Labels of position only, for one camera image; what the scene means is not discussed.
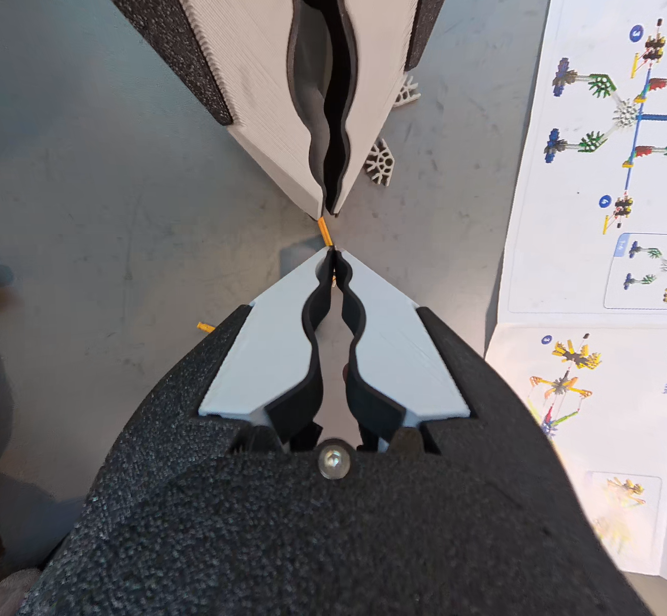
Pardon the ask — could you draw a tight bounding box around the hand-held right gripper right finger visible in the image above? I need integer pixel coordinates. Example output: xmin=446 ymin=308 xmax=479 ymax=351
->
xmin=333 ymin=250 xmax=471 ymax=452

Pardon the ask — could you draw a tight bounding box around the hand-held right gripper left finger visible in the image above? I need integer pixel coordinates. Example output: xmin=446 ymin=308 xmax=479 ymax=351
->
xmin=198 ymin=247 xmax=334 ymax=452

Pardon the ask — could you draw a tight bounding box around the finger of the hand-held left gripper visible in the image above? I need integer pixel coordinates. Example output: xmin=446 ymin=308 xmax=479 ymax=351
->
xmin=158 ymin=0 xmax=329 ymax=218
xmin=323 ymin=0 xmax=429 ymax=216

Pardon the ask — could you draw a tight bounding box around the grey snowflake connector piece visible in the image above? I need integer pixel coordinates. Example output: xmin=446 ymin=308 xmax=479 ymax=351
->
xmin=392 ymin=75 xmax=422 ymax=108
xmin=363 ymin=139 xmax=397 ymax=186

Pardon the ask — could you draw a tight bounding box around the white building instruction sheet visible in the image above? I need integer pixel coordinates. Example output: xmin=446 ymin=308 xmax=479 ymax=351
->
xmin=485 ymin=0 xmax=667 ymax=577

